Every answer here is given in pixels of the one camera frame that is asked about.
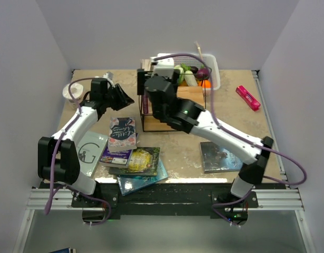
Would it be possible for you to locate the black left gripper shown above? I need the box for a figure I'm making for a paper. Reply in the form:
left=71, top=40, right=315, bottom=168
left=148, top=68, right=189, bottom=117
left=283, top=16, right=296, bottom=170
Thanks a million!
left=103, top=84, right=134, bottom=112

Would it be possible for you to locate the purple Treehouse paperback book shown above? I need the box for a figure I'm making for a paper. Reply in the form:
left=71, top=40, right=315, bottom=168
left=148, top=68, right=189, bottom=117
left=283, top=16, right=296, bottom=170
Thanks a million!
left=140, top=58, right=154, bottom=114

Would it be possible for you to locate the Little Women book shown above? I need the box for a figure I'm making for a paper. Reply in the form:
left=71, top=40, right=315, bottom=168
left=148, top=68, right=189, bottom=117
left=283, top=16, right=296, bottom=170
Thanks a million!
left=107, top=117, right=136, bottom=152

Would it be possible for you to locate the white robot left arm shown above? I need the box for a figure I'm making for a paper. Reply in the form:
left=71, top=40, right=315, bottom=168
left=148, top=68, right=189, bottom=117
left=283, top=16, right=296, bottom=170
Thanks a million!
left=38, top=73, right=134, bottom=207

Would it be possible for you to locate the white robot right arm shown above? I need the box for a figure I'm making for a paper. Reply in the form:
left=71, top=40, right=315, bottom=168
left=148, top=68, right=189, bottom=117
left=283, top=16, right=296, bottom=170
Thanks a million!
left=137, top=69, right=273, bottom=207

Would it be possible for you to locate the purple paperback under stack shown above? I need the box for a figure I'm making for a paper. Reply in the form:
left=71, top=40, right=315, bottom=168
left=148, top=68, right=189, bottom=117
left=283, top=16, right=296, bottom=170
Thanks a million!
left=99, top=133, right=138, bottom=168

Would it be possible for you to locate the yellow pepper toy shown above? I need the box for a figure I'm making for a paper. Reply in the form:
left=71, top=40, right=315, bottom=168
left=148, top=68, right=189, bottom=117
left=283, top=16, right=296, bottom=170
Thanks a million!
left=179, top=80, right=188, bottom=86

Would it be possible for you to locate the green lettuce toy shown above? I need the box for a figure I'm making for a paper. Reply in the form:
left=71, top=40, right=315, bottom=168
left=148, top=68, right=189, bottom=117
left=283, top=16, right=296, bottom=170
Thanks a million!
left=174, top=65, right=185, bottom=86

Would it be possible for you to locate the white radish toy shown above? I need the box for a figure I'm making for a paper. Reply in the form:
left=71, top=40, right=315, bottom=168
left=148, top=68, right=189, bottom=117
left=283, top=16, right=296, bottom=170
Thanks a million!
left=184, top=70, right=198, bottom=87

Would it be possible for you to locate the toilet paper roll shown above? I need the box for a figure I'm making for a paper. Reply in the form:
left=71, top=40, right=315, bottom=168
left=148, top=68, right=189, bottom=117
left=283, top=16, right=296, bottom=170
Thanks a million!
left=62, top=83, right=84, bottom=110

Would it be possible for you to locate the dark eggplant toy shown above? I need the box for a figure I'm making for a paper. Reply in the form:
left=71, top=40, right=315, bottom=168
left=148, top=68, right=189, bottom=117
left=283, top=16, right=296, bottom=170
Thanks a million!
left=190, top=66, right=199, bottom=74

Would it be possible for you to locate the purple onion toy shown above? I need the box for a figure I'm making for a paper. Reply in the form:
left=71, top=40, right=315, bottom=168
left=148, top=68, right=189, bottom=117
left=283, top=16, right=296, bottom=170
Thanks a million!
left=193, top=41, right=211, bottom=81

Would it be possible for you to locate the large orange fruit toy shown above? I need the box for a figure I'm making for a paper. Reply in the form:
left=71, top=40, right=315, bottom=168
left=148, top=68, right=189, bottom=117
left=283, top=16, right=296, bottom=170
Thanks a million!
left=198, top=80, right=211, bottom=89

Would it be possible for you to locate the pale Gatsby book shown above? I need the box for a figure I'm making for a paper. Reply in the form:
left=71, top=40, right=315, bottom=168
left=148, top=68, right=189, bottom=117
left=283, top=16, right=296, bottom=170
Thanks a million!
left=76, top=131, right=108, bottom=177

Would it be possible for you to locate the white plastic basket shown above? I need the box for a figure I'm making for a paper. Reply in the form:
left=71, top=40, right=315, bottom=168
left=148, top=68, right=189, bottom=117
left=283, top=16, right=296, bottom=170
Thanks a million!
left=154, top=53, right=221, bottom=97

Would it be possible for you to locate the green yellow fantasy book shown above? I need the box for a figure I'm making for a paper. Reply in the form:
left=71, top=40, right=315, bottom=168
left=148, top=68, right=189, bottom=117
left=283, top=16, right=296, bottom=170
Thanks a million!
left=108, top=147, right=160, bottom=176

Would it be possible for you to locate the blue book at bottom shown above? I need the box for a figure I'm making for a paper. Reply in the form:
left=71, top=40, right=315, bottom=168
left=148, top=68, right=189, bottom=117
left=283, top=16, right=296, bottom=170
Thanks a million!
left=117, top=160, right=168, bottom=196

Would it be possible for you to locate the dark Wuthering Heights book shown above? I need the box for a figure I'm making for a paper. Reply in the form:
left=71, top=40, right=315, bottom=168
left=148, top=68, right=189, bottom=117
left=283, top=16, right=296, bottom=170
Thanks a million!
left=200, top=142, right=243, bottom=173

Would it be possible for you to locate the pink rectangular box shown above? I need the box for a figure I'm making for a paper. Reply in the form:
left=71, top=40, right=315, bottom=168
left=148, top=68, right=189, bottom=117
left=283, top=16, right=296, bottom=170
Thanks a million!
left=235, top=85, right=261, bottom=111

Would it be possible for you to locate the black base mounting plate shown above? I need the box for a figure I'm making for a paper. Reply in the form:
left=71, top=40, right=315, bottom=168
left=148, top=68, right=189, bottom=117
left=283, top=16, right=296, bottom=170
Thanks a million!
left=37, top=181, right=260, bottom=230

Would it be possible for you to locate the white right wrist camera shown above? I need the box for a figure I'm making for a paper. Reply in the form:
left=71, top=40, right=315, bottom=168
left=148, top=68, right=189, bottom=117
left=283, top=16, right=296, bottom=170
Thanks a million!
left=151, top=58, right=174, bottom=78

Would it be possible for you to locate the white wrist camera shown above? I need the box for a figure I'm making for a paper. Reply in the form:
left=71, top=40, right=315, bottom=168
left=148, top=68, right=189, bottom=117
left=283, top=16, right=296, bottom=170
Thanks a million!
left=103, top=72, right=115, bottom=86
left=151, top=58, right=174, bottom=78

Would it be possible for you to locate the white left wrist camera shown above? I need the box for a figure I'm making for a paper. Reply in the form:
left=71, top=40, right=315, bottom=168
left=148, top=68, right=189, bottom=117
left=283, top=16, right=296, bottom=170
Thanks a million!
left=103, top=72, right=115, bottom=86

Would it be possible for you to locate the wooden shelf with wire frame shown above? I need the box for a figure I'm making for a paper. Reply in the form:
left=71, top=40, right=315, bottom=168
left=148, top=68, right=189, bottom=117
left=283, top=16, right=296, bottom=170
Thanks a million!
left=137, top=69, right=207, bottom=132

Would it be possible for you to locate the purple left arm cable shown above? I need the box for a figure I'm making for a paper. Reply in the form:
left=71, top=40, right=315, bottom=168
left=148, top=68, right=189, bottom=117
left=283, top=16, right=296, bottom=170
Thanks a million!
left=43, top=76, right=117, bottom=216

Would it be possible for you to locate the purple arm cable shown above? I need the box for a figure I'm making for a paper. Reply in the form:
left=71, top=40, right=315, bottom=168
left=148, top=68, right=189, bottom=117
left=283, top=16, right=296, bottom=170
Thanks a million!
left=153, top=52, right=308, bottom=227
left=43, top=76, right=117, bottom=216

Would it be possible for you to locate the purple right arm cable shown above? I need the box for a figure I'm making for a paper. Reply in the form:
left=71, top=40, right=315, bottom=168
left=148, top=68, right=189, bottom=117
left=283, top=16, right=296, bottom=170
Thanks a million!
left=153, top=52, right=308, bottom=227

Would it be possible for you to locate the aluminium frame rail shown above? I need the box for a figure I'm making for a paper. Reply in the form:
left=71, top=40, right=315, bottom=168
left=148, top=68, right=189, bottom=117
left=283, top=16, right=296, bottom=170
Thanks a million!
left=13, top=70, right=317, bottom=253

